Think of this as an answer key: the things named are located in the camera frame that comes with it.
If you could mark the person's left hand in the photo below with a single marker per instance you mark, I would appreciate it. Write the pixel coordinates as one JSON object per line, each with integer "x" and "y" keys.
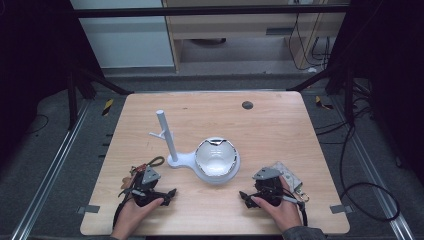
{"x": 128, "y": 216}

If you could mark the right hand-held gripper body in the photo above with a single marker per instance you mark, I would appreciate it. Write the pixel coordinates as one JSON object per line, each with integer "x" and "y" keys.
{"x": 268, "y": 188}

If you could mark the light wooden desk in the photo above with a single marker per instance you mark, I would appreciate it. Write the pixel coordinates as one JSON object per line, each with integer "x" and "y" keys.
{"x": 233, "y": 25}

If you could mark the person's right hand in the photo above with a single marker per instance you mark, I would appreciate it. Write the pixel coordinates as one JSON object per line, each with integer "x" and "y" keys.
{"x": 285, "y": 215}

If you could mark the grey table grommet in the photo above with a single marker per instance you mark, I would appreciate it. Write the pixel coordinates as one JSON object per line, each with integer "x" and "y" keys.
{"x": 247, "y": 105}

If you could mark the white stand with bowl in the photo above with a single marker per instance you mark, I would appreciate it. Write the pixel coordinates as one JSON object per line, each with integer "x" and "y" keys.
{"x": 216, "y": 161}

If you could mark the black horizontal frame bar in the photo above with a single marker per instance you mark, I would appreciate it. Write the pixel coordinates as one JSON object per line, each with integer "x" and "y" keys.
{"x": 200, "y": 11}

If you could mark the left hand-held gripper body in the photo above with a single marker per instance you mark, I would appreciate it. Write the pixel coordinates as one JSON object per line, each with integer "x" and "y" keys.
{"x": 148, "y": 195}

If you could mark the white cabinet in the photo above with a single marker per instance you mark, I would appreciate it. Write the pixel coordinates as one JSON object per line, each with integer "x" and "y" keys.
{"x": 126, "y": 40}

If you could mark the grey table bracket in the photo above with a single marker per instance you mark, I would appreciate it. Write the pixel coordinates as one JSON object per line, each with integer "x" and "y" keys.
{"x": 88, "y": 209}
{"x": 341, "y": 209}

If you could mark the yellow and black tape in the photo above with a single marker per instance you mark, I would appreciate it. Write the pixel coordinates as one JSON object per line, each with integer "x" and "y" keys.
{"x": 321, "y": 104}
{"x": 107, "y": 107}

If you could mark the aluminium floor rail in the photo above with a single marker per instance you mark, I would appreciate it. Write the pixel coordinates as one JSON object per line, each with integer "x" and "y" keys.
{"x": 50, "y": 173}
{"x": 373, "y": 173}

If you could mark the black metal frame leg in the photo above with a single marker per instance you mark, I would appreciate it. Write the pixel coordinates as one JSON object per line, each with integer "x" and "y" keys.
{"x": 71, "y": 100}
{"x": 348, "y": 96}

